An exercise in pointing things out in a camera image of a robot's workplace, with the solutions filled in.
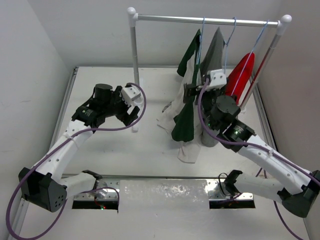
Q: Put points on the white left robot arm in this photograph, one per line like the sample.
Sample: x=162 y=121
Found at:
x=43 y=184

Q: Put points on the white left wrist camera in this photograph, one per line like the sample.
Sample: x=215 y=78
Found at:
x=132 y=96

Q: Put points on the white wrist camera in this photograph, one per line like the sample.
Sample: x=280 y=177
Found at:
x=132 y=96
x=217 y=79

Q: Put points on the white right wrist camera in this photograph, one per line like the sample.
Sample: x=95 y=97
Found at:
x=217 y=79

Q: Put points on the light blue hanger with red shirt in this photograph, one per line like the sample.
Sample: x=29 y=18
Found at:
x=248 y=57

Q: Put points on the white metal clothes rack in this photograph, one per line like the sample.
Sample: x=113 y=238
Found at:
x=281 y=26

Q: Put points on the red t shirt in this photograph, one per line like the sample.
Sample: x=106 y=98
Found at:
x=244 y=79

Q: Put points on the green and white t shirt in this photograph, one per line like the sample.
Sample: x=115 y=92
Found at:
x=180 y=119

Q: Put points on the light blue hanger with grey shirt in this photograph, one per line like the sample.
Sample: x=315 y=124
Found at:
x=228 y=43

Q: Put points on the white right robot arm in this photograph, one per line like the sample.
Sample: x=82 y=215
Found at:
x=292 y=186

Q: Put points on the shiny metal base plate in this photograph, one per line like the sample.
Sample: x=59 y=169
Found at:
x=195 y=189

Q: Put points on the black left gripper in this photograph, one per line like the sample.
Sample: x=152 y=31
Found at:
x=124 y=117

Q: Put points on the aluminium table frame rail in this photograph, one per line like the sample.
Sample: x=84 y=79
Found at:
x=23 y=204

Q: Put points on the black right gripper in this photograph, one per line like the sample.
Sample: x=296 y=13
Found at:
x=190 y=90

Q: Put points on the grey t shirt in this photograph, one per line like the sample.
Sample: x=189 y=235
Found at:
x=212 y=61

